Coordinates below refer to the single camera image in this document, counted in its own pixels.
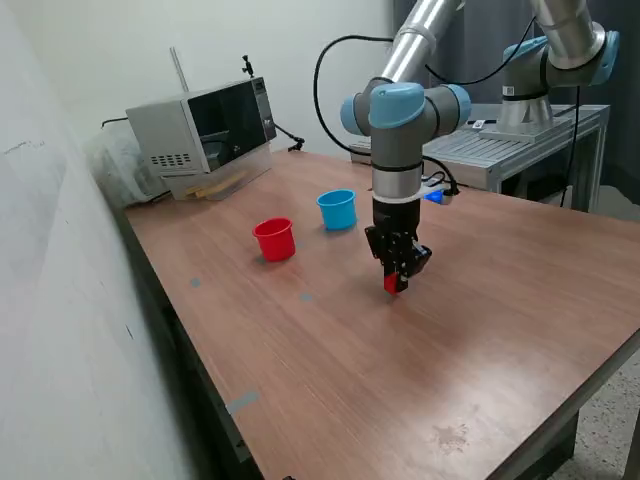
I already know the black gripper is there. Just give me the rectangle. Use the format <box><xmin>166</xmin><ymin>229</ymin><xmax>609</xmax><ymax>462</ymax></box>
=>
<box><xmin>364</xmin><ymin>195</ymin><xmax>432</xmax><ymax>296</ymax></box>

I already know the blue plastic cup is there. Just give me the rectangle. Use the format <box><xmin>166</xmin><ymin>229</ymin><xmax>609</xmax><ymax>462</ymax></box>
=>
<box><xmin>315</xmin><ymin>188</ymin><xmax>359</xmax><ymax>232</ymax></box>

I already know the red plastic cup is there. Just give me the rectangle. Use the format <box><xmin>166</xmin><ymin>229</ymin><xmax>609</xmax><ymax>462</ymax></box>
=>
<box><xmin>251</xmin><ymin>216</ymin><xmax>297</xmax><ymax>263</ymax></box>

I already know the aluminium profile robot stand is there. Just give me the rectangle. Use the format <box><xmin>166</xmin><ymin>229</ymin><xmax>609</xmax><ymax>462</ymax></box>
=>
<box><xmin>348</xmin><ymin>103</ymin><xmax>612</xmax><ymax>212</ymax></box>

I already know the aluminium base mounting plate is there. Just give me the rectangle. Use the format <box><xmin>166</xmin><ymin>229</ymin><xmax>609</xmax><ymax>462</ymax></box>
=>
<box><xmin>478</xmin><ymin>113</ymin><xmax>574</xmax><ymax>144</ymax></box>

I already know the clear plastic container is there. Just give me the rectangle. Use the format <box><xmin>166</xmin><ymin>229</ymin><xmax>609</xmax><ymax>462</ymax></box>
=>
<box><xmin>160</xmin><ymin>142</ymin><xmax>274</xmax><ymax>202</ymax></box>

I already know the silver microwave oven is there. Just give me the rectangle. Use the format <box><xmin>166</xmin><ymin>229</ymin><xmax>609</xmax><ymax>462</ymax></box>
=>
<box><xmin>124</xmin><ymin>76</ymin><xmax>278</xmax><ymax>177</ymax></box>

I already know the thin white metal rod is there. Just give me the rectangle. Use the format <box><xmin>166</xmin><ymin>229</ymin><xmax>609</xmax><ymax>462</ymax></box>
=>
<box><xmin>169</xmin><ymin>46</ymin><xmax>192</xmax><ymax>96</ymax></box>

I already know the crumpled clear plastic bag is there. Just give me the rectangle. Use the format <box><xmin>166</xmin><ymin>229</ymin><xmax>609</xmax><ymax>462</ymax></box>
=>
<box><xmin>83</xmin><ymin>124</ymin><xmax>174</xmax><ymax>210</ymax></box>

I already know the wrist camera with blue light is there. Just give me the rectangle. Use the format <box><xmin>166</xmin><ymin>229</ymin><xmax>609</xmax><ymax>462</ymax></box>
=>
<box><xmin>419</xmin><ymin>182</ymin><xmax>459</xmax><ymax>207</ymax></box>

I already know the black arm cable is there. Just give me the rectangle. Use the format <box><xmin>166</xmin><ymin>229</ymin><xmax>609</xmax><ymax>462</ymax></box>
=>
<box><xmin>312</xmin><ymin>17</ymin><xmax>539</xmax><ymax>196</ymax></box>

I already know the black hanging cable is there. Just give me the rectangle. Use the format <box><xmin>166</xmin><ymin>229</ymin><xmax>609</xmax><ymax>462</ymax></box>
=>
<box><xmin>559</xmin><ymin>87</ymin><xmax>584</xmax><ymax>208</ymax></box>

